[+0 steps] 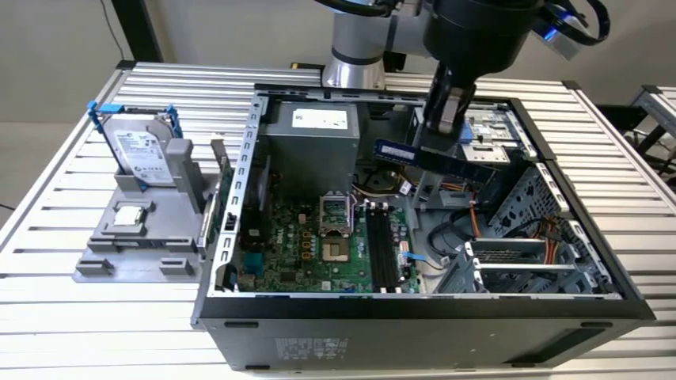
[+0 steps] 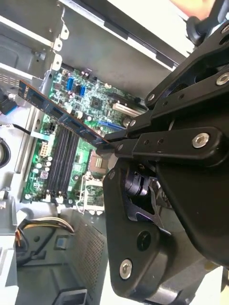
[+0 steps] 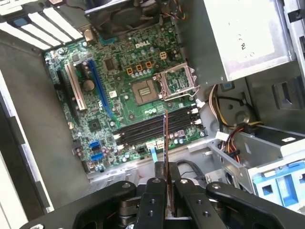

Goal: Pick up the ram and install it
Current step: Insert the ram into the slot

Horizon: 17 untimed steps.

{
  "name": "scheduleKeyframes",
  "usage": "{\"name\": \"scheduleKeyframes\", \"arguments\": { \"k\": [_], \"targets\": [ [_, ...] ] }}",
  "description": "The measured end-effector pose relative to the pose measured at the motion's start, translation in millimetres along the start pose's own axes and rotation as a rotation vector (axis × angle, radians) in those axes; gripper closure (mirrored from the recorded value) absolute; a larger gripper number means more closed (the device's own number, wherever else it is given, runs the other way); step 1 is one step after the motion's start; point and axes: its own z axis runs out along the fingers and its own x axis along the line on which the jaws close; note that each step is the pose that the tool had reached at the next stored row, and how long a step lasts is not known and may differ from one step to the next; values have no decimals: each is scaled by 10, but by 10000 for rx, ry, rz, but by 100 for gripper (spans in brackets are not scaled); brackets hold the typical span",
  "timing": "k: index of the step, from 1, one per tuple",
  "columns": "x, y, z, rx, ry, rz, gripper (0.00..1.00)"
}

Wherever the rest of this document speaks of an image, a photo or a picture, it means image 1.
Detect metal disk bay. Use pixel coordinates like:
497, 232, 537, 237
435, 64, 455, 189
438, 237, 609, 296

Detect black looped wire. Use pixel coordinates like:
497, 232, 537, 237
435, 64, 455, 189
426, 219, 471, 274

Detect orange data wire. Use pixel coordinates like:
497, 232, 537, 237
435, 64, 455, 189
467, 199, 482, 241

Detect black camera cable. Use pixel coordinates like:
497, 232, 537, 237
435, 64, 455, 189
315, 0, 403, 19
542, 0, 613, 47

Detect grey power supply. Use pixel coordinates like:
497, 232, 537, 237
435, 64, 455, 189
262, 98, 365, 199

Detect black round fan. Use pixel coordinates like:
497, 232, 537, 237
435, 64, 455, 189
359, 168, 406, 197

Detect metal slat side table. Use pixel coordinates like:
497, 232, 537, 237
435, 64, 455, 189
631, 83, 676, 131

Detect grey parts rack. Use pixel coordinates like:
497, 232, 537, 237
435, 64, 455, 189
74, 138, 223, 284

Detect black open PC case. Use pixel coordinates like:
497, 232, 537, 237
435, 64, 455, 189
190, 81, 657, 373

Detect CPU socket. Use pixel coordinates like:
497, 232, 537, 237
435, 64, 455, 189
319, 235, 354, 264

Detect green motherboard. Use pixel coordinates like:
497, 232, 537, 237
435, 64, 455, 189
235, 189, 425, 294

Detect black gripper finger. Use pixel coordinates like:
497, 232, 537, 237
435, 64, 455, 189
419, 66, 477, 158

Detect metal socket cover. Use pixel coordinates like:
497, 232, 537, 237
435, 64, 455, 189
319, 192, 354, 238

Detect coloured power wire bundle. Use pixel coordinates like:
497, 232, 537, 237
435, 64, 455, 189
533, 215, 562, 267

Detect hard disk in blue carrier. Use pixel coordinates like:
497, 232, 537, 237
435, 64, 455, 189
87, 101, 185, 193

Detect silver wrist camera blue light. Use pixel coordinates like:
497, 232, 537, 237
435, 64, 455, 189
527, 15, 589, 63

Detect black upright post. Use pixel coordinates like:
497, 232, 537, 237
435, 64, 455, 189
110, 0, 166, 64

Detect silver CPU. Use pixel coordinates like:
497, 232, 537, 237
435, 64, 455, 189
114, 205, 147, 226

